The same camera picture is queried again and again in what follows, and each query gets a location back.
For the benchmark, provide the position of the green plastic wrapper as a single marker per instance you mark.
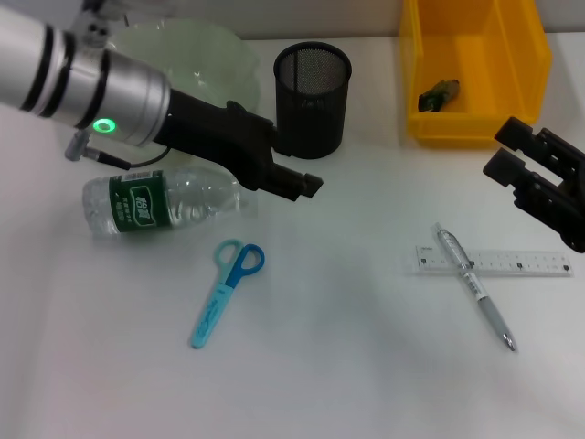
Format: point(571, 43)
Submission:
point(439, 95)

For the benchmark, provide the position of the clear green-label water bottle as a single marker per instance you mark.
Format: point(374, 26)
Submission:
point(137, 201)

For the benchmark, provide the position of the grey gel pen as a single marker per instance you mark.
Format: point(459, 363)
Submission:
point(475, 285)

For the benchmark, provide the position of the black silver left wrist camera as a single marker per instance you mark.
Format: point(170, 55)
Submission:
point(96, 29)

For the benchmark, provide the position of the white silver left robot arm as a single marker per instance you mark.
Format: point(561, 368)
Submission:
point(91, 87)

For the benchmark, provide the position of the blue capped scissors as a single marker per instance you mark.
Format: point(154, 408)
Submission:
point(226, 283)

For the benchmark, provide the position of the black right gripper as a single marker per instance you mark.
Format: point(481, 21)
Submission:
point(573, 215)

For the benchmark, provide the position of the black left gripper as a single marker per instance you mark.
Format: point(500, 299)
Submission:
point(215, 132)

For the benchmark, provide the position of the clear plastic ruler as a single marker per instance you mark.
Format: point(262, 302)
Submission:
point(525, 263)

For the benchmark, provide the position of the black mesh pen holder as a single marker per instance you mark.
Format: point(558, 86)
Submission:
point(311, 105)

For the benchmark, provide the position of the green glass fruit plate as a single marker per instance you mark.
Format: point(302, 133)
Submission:
point(201, 55)

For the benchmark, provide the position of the yellow plastic storage bin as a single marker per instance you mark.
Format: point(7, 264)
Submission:
point(475, 59)

